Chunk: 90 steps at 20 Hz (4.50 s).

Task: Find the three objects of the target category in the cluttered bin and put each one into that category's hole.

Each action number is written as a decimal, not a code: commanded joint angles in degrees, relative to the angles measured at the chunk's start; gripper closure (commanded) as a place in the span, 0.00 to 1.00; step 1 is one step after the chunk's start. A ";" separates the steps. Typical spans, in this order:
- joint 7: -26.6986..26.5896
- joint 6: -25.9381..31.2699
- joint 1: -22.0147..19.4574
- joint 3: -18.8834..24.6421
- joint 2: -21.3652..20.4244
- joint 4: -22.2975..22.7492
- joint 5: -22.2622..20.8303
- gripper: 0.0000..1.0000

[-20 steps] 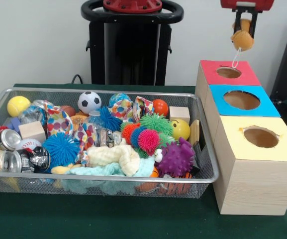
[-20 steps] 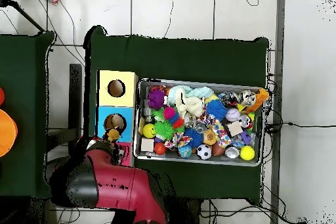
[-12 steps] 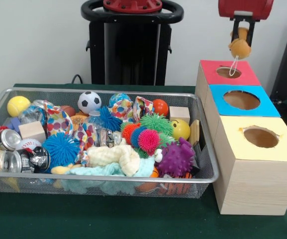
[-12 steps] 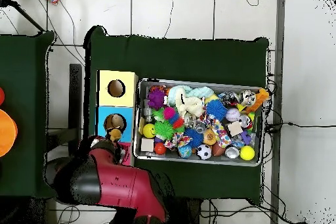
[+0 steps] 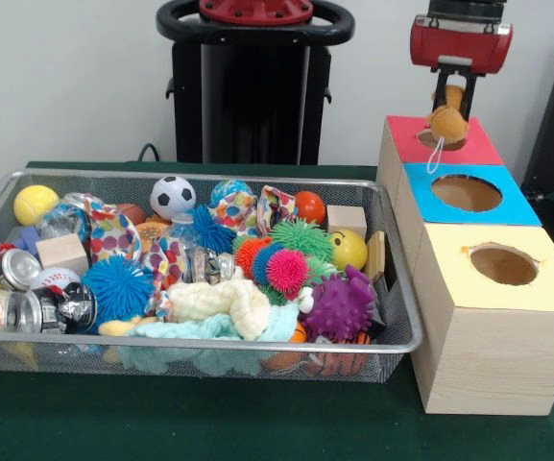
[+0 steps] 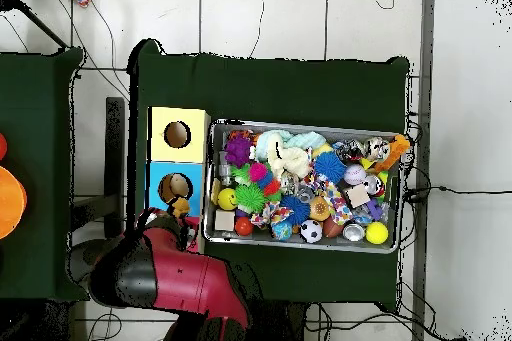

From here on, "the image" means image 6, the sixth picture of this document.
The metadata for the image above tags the large orange round object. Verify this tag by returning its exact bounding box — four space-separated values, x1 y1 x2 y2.
0 164 28 241

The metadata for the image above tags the white baseball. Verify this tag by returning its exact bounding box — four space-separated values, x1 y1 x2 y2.
343 163 368 186

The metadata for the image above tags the wooden three-hole box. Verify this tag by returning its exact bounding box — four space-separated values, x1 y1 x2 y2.
145 106 212 254

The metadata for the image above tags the metal mesh bin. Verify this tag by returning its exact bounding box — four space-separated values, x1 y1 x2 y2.
202 118 402 255

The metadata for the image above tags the brown teddy bear plush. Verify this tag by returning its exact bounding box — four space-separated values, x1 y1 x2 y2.
166 195 192 219

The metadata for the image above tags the yellow smiley ball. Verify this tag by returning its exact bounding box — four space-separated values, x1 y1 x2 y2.
217 187 239 212

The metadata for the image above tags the purple spiky monster toy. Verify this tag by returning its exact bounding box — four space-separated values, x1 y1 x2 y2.
222 132 254 169

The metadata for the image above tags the pink spiky ball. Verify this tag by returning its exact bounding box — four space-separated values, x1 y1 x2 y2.
248 161 270 183

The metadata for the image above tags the grey floor cable cover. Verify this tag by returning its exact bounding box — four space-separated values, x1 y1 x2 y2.
411 0 436 341

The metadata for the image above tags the orange-red smooth ball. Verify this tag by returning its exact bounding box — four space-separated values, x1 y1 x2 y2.
234 216 255 237

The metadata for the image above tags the black panel stand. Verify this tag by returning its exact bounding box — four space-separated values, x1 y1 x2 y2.
69 96 126 240

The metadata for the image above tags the black and white soccer ball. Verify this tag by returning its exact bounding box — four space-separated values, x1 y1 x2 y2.
299 219 324 244

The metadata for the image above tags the dark green table cloth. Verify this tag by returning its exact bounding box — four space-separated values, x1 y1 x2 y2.
124 38 411 314
0 47 91 303

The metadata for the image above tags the cream fleece cloth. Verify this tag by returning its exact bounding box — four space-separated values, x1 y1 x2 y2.
266 138 313 180

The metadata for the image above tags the yellow tennis ball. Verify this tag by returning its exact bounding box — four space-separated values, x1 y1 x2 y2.
365 221 390 245

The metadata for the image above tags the black cable with plug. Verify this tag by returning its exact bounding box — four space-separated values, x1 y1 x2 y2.
402 184 512 203

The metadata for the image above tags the green spiky ball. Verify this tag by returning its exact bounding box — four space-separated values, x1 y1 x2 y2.
233 183 268 215

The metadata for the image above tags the large blue spiky ball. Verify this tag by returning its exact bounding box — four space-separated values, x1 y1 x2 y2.
312 151 348 185

